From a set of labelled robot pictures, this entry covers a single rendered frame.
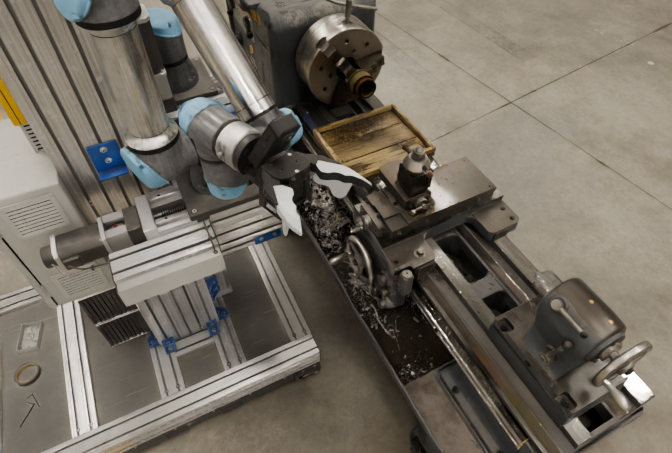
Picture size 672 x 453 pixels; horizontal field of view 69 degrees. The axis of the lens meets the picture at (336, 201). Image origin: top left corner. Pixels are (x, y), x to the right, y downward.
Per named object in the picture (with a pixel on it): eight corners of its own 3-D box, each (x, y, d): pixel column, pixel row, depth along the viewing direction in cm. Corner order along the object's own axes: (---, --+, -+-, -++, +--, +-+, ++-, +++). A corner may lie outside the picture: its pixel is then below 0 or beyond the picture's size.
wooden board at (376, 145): (312, 137, 189) (312, 128, 186) (392, 110, 200) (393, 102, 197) (349, 187, 171) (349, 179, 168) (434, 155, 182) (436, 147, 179)
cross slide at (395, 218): (355, 207, 157) (355, 197, 154) (463, 165, 170) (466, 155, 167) (382, 244, 147) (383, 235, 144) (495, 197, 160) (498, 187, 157)
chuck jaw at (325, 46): (334, 65, 182) (315, 47, 173) (343, 55, 181) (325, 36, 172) (348, 80, 176) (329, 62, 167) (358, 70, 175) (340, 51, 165)
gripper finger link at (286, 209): (301, 256, 70) (292, 211, 76) (303, 227, 66) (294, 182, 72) (279, 258, 69) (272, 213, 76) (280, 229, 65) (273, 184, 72)
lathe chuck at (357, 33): (296, 98, 193) (301, 22, 170) (365, 85, 205) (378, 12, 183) (306, 111, 187) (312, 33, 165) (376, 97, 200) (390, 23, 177)
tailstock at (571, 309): (483, 326, 136) (512, 267, 114) (538, 298, 142) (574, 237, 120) (562, 428, 118) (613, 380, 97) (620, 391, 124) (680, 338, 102)
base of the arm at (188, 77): (158, 98, 156) (149, 72, 149) (148, 74, 165) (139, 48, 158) (204, 86, 161) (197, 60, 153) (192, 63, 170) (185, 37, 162)
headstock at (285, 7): (226, 42, 235) (211, -42, 206) (316, 20, 250) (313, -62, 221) (273, 111, 200) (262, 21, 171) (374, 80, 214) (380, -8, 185)
